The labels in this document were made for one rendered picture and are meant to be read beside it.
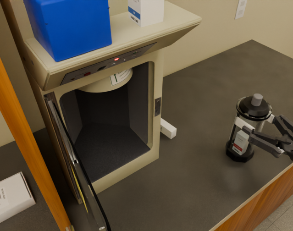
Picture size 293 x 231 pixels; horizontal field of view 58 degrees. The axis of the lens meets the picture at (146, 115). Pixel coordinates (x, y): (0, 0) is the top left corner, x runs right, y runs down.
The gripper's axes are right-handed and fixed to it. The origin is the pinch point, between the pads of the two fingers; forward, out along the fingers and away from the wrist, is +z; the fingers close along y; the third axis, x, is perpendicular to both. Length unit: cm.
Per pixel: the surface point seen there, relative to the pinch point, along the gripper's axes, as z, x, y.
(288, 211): -14, 113, -65
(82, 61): 3, -39, 52
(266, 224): -11, 113, -45
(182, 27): 3.2, -38.5, 31.1
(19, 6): 15, -45, 56
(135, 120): 25.3, 3.9, 29.6
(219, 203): -9.8, 18.3, 21.1
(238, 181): -7.7, 18.3, 9.9
